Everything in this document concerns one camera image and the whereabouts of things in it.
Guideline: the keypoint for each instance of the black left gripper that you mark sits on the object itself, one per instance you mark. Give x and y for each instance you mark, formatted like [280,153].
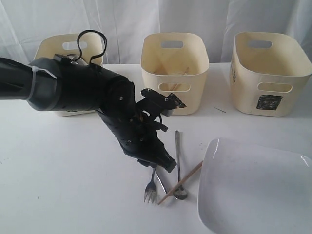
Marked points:
[137,135]

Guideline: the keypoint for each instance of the steel fork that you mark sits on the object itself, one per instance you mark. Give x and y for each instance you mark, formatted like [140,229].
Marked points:
[150,194]

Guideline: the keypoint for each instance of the long wooden chopstick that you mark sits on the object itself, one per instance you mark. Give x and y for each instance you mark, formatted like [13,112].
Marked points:
[175,86]

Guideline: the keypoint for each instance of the steel mug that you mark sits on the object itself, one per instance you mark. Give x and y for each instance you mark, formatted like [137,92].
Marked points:
[79,61]

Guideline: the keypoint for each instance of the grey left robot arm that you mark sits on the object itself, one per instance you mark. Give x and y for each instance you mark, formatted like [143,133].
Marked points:
[54,84]

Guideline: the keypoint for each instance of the steel table knife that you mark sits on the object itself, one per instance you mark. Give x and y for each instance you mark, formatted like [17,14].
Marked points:
[161,181]

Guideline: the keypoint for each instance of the short wooden chopstick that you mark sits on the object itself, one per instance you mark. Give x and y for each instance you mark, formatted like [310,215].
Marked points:
[182,181]

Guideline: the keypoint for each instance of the steel spoon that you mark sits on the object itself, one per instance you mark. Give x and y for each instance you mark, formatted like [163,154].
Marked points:
[180,193]

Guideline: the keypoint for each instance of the white square plate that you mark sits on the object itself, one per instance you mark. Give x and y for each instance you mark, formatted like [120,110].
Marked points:
[250,189]

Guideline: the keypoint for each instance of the cream bin with triangle mark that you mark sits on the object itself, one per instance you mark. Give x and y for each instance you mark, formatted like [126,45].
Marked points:
[166,53]

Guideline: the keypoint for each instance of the cream bin with circle mark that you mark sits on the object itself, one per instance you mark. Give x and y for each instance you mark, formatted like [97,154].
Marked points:
[67,45]

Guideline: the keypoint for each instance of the cream bin with square mark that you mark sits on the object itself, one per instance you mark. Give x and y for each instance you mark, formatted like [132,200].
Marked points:
[268,73]

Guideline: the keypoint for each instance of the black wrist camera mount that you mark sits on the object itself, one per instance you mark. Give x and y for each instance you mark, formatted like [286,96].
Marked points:
[155,104]

